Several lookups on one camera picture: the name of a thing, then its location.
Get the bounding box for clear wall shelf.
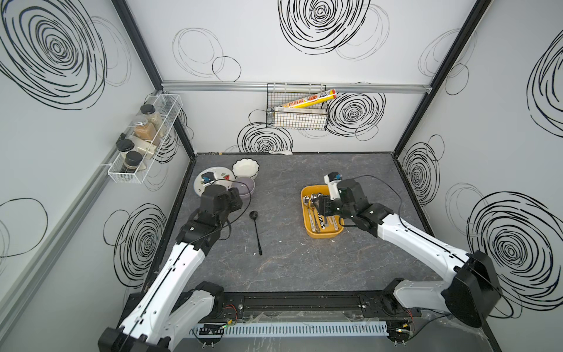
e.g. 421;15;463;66
108;93;183;186

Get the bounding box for white cable duct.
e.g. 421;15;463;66
188;321;389;339

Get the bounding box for spice jar brown contents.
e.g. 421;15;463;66
132;115;158;141

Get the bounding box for spice jar black lid front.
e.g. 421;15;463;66
116;139;142;159

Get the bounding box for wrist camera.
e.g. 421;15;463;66
200;172;216;186
324;172;342;200

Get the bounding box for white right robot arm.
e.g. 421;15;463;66
309;172;501;328

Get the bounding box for black wire basket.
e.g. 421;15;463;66
266;83;328;131

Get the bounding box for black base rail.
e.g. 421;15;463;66
131;289;476;322

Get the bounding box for watermelon pattern plate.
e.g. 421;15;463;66
194;167;235;197

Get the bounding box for white scalloped bowl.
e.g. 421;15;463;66
232;158;260;180

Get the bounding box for yellow foil wrap box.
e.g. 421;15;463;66
281;89;337;109

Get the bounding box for purple bowl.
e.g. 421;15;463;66
232;177;255;199

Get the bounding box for yellow storage box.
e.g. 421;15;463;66
301;185;344;239

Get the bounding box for black ladle spoon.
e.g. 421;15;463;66
249;211;263;256

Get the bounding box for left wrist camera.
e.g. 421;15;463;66
200;172;216;186

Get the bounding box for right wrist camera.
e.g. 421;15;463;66
324;172;342;200

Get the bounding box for spice jar black lid nearest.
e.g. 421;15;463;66
120;150;143;173

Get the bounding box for spice jar black lid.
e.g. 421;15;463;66
116;139;142;159
140;104;164;131
120;150;143;173

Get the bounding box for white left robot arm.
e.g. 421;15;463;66
98;184;243;351

